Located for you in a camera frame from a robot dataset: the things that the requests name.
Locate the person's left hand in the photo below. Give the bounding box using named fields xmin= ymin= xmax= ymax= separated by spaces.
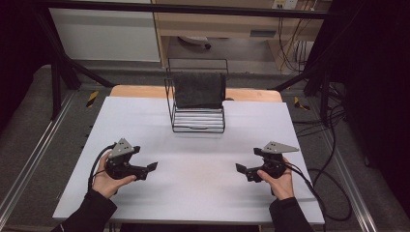
xmin=91 ymin=151 xmax=137 ymax=200

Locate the person's right hand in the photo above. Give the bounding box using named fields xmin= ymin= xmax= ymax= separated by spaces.
xmin=256 ymin=165 xmax=295 ymax=201

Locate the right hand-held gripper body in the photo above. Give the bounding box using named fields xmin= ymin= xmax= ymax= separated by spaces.
xmin=248 ymin=140 xmax=301 ymax=180

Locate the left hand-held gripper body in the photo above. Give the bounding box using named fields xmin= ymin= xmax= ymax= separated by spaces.
xmin=104 ymin=137 xmax=150 ymax=182

